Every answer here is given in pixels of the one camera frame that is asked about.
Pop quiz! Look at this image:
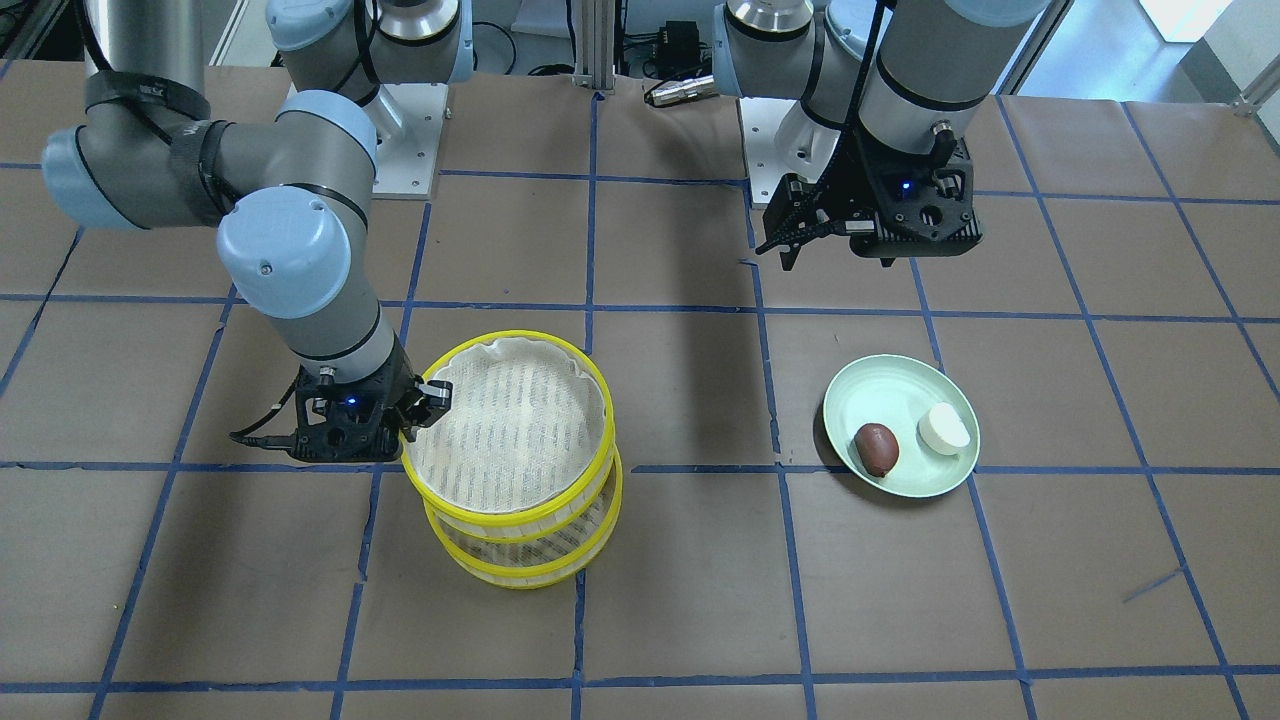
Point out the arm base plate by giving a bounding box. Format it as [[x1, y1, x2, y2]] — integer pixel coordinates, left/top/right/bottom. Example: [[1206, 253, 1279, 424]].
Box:
[[739, 97, 797, 211], [288, 82, 449, 199]]

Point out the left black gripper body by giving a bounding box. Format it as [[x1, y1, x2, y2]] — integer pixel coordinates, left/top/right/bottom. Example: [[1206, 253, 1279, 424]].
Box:
[[850, 126, 984, 261]]

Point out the aluminium frame post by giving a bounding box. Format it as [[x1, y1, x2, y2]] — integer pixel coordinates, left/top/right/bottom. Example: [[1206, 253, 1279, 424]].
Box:
[[567, 1, 621, 96]]

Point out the yellow steamer layer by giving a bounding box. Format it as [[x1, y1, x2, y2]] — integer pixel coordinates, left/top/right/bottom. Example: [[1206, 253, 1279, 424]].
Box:
[[422, 456, 625, 591], [402, 331, 618, 543]]

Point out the white steamed bun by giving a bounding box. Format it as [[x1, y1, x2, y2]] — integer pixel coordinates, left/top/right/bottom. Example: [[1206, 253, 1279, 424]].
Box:
[[916, 402, 973, 456]]

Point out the light green plate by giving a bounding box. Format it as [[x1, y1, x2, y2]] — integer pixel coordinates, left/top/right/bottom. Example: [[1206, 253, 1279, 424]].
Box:
[[822, 354, 982, 498]]

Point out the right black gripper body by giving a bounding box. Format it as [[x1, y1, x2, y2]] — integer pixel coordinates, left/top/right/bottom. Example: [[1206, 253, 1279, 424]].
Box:
[[288, 345, 426, 462]]

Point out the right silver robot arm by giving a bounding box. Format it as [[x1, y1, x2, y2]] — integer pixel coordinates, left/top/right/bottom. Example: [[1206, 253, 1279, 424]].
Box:
[[41, 1, 474, 462]]

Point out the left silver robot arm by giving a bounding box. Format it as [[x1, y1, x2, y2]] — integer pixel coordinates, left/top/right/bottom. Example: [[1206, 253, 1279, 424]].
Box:
[[712, 1, 1046, 270]]

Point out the brown steamed bun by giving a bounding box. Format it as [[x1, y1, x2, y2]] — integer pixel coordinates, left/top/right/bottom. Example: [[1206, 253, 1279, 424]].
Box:
[[852, 423, 901, 478]]

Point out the black power adapter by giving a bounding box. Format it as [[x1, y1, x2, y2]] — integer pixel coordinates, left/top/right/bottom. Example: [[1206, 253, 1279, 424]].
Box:
[[648, 20, 704, 79]]

